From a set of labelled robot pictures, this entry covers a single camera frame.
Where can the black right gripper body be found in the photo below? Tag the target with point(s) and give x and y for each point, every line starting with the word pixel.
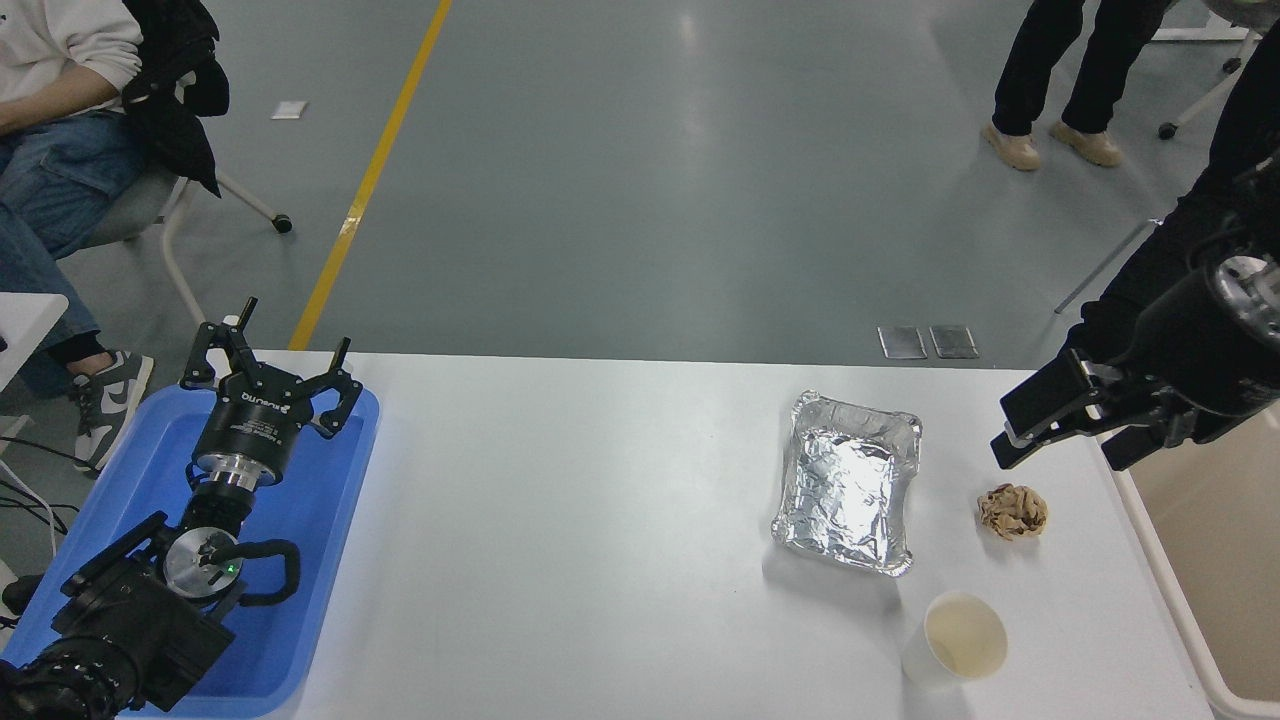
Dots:
pixel 1200 350

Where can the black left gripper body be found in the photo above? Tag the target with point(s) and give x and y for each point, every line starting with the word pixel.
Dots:
pixel 255 425

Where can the white paper cup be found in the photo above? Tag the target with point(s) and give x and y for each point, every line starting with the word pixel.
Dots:
pixel 960 635

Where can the person beside bin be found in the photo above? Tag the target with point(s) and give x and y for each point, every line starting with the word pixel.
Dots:
pixel 1160 260

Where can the blue plastic tray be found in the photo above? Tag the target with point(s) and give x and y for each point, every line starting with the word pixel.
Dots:
pixel 320 500

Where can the metal floor plate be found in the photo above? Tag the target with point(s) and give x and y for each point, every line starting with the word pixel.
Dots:
pixel 903 342
pixel 954 341

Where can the crumpled tan paper ball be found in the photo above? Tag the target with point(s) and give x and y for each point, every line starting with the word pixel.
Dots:
pixel 1012 512

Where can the large pale bin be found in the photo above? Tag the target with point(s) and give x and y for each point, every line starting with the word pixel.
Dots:
pixel 1230 560

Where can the grey office chair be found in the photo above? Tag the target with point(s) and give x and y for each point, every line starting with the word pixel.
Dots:
pixel 130 215

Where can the silver foil tray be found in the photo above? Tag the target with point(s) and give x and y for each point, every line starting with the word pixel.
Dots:
pixel 848 485

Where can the small white table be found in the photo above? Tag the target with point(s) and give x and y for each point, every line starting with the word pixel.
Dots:
pixel 25 320

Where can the white paper scrap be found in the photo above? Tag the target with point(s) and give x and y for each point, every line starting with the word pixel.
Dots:
pixel 289 109

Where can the seated person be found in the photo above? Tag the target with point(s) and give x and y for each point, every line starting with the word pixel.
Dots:
pixel 60 170

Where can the white wheeled chair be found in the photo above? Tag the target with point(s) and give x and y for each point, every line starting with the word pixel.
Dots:
pixel 1215 90

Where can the black jacket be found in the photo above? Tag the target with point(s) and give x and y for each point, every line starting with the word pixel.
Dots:
pixel 175 90

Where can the walking person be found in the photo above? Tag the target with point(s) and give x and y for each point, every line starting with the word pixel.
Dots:
pixel 1040 60

